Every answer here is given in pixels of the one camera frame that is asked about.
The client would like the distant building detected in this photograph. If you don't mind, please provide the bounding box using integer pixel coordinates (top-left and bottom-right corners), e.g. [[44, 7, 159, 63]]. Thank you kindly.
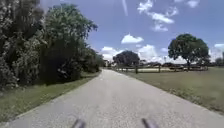
[[103, 59, 110, 68]]

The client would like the robot's own part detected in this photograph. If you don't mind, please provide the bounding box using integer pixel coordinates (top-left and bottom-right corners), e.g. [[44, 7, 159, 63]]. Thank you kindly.
[[141, 118, 159, 128], [71, 118, 87, 128]]

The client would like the large round tree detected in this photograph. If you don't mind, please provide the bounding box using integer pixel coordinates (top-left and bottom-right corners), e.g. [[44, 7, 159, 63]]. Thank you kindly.
[[167, 33, 211, 71]]

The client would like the dark distant tree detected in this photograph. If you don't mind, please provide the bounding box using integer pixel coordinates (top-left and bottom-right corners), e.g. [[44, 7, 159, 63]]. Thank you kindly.
[[112, 50, 141, 69]]

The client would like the open grass field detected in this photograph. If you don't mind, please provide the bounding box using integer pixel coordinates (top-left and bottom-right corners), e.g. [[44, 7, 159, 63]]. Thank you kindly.
[[114, 67, 224, 114]]

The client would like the grey asphalt road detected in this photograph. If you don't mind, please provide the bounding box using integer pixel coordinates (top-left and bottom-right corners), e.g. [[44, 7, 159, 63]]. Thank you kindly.
[[0, 68, 224, 128]]

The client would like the grass verge beside trees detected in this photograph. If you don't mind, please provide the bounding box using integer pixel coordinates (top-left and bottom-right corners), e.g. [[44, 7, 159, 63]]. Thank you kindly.
[[0, 70, 102, 124]]

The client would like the row of dense trees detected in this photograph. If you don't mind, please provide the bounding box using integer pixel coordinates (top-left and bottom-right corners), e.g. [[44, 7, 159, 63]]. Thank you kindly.
[[0, 0, 106, 90]]

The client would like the wooden rail fence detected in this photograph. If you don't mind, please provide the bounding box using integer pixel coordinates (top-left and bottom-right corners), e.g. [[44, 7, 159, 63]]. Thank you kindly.
[[114, 65, 209, 74]]

